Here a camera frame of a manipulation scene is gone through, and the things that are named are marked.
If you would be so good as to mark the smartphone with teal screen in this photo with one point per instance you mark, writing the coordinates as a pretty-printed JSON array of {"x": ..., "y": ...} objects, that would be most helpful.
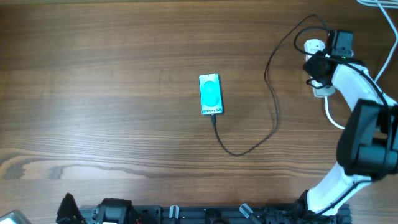
[{"x": 210, "y": 94}]

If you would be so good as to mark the white power strip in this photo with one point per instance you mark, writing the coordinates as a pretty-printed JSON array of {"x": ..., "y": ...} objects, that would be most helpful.
[{"x": 320, "y": 90}]

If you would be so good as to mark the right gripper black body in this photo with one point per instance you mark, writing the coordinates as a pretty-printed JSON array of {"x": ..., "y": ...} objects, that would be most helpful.
[{"x": 315, "y": 66}]

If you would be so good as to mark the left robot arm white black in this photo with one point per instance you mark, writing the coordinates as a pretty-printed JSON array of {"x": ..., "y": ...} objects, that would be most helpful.
[{"x": 110, "y": 210}]

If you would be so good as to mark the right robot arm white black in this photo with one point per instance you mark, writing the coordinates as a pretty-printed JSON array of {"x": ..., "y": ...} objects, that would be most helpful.
[{"x": 367, "y": 149}]

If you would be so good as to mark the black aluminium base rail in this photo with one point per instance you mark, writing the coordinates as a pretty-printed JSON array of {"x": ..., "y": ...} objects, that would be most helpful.
[{"x": 269, "y": 214}]

